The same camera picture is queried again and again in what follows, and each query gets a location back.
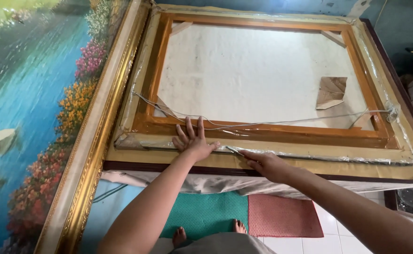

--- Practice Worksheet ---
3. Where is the face-down brown framed canvas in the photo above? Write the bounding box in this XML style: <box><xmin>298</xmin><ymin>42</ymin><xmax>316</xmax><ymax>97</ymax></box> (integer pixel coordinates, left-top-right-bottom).
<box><xmin>102</xmin><ymin>4</ymin><xmax>413</xmax><ymax>184</ymax></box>

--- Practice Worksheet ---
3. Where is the green floor mat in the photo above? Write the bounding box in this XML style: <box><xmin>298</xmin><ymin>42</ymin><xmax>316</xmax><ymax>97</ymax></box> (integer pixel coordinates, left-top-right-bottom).
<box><xmin>160</xmin><ymin>190</ymin><xmax>249</xmax><ymax>241</ymax></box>

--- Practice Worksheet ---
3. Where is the person's right foot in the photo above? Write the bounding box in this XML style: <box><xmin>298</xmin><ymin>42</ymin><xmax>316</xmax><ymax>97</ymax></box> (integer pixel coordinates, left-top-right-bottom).
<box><xmin>233</xmin><ymin>219</ymin><xmax>247</xmax><ymax>234</ymax></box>

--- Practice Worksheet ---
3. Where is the brown paper piece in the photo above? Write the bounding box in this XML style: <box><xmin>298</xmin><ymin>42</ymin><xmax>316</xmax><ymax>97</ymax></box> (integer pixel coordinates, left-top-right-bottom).
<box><xmin>315</xmin><ymin>76</ymin><xmax>348</xmax><ymax>111</ymax></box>

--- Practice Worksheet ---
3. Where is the person's foot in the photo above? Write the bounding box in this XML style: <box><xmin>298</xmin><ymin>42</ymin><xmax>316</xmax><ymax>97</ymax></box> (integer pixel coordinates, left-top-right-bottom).
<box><xmin>172</xmin><ymin>227</ymin><xmax>187</xmax><ymax>248</ymax></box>
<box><xmin>233</xmin><ymin>219</ymin><xmax>247</xmax><ymax>234</ymax></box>

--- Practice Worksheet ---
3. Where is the person's left hand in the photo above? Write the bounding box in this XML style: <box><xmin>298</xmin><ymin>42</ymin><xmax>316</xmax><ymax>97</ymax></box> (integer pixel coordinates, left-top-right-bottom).
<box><xmin>171</xmin><ymin>116</ymin><xmax>221</xmax><ymax>163</ymax></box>

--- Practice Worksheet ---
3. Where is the gold-framed landscape painting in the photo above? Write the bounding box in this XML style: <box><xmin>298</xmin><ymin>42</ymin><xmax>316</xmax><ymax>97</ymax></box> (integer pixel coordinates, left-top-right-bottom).
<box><xmin>0</xmin><ymin>0</ymin><xmax>154</xmax><ymax>254</ymax></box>

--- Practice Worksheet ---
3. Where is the white cloth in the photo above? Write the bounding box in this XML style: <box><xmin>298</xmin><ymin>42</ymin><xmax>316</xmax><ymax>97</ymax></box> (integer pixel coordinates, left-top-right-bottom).
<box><xmin>101</xmin><ymin>170</ymin><xmax>413</xmax><ymax>200</ymax></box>

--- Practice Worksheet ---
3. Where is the person's left foot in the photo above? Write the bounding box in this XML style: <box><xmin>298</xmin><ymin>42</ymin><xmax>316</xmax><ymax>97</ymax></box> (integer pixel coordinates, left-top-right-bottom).
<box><xmin>172</xmin><ymin>227</ymin><xmax>187</xmax><ymax>248</ymax></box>

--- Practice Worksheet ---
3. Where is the thin grey cable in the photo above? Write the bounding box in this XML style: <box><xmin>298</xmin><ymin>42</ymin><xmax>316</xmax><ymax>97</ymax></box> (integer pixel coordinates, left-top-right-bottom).
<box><xmin>93</xmin><ymin>183</ymin><xmax>129</xmax><ymax>203</ymax></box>

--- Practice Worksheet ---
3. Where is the red floor mat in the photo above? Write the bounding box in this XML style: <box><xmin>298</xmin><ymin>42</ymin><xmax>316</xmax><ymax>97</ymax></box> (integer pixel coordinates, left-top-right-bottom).
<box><xmin>248</xmin><ymin>193</ymin><xmax>324</xmax><ymax>238</ymax></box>

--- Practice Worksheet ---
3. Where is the person's grey clothing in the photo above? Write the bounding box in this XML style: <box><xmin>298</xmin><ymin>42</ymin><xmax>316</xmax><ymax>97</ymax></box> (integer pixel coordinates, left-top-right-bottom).
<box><xmin>169</xmin><ymin>232</ymin><xmax>278</xmax><ymax>254</ymax></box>

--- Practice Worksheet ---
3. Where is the person's right hand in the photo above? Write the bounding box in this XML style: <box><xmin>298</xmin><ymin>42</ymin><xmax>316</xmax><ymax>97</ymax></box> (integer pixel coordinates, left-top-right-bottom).
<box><xmin>239</xmin><ymin>150</ymin><xmax>292</xmax><ymax>184</ymax></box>

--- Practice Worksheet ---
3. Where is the clear glass bowl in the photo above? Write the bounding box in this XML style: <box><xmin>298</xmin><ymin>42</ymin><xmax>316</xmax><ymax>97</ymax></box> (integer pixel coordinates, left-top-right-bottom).
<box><xmin>397</xmin><ymin>188</ymin><xmax>413</xmax><ymax>209</ymax></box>

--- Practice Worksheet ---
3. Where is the clear plastic wrap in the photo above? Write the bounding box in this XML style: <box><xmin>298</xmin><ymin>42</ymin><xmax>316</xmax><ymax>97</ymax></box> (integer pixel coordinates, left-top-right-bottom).
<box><xmin>115</xmin><ymin>16</ymin><xmax>413</xmax><ymax>166</ymax></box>

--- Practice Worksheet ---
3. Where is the grey hanging wire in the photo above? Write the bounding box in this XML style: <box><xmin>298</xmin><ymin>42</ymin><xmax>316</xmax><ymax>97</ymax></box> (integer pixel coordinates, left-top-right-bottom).
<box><xmin>132</xmin><ymin>91</ymin><xmax>400</xmax><ymax>131</ymax></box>

